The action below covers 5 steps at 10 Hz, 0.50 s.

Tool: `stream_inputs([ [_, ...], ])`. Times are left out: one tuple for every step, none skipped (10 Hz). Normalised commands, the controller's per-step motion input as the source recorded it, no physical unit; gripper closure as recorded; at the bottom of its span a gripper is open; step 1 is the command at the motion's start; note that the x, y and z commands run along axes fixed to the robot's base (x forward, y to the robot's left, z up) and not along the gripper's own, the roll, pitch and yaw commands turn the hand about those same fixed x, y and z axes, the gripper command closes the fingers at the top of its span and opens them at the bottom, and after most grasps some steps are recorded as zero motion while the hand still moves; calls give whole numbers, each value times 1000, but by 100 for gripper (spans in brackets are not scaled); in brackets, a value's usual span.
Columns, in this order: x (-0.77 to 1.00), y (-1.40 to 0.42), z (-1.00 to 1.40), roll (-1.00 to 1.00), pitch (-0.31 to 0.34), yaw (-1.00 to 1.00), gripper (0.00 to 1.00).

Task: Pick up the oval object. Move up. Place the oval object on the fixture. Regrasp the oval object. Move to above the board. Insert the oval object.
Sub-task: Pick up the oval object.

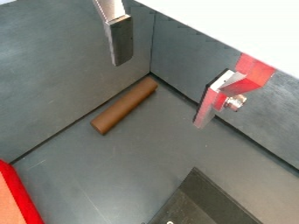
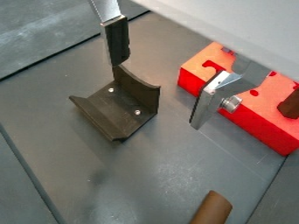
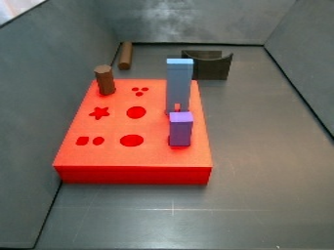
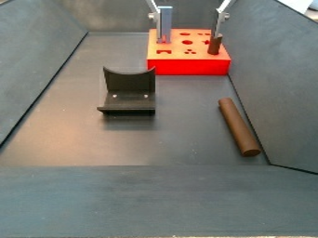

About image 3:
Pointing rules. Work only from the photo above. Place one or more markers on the red shape sorter board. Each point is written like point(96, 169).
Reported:
point(116, 143)

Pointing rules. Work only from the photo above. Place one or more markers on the light blue tall block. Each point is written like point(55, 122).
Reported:
point(179, 78)

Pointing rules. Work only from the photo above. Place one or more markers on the purple rectangular block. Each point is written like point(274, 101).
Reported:
point(181, 128)

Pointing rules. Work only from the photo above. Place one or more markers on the brown hexagonal peg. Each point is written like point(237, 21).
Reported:
point(104, 79)

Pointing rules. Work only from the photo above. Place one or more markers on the dark grey curved fixture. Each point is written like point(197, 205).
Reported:
point(211, 65)

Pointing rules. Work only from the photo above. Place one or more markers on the brown oval cylinder peg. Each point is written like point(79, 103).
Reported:
point(126, 56)

